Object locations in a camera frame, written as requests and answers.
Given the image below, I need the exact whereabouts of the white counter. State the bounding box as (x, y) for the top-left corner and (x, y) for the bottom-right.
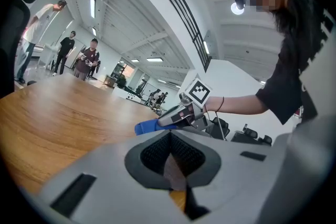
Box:
(111, 86), (148, 105)

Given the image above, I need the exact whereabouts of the glass display cabinet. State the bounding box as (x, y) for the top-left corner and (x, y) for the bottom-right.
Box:
(111, 61), (128, 79)

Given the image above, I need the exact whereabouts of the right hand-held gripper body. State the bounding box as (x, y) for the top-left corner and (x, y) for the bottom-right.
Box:
(179, 78), (213, 131)

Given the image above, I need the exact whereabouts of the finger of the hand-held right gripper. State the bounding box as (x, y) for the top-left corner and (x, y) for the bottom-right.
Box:
(157, 104), (190, 127)

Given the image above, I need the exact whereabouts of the black metal railing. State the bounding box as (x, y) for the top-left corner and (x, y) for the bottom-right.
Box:
(125, 0), (213, 73)

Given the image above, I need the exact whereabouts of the person's right forearm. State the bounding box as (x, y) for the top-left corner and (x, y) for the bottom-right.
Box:
(222, 94), (271, 115)

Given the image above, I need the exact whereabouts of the blue cloth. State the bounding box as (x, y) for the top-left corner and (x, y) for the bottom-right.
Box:
(134, 118), (177, 136)

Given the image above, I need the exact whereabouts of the person's right hand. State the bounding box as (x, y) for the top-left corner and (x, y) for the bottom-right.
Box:
(203, 97), (224, 113)

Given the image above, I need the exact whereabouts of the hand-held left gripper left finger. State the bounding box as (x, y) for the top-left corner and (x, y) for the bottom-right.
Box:
(34, 130), (187, 224)

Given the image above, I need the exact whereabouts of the person's black printed shirt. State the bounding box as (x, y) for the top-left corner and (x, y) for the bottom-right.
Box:
(256, 10), (336, 125)

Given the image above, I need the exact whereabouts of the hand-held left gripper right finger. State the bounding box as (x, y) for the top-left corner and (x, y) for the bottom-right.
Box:
(169, 130), (289, 224)

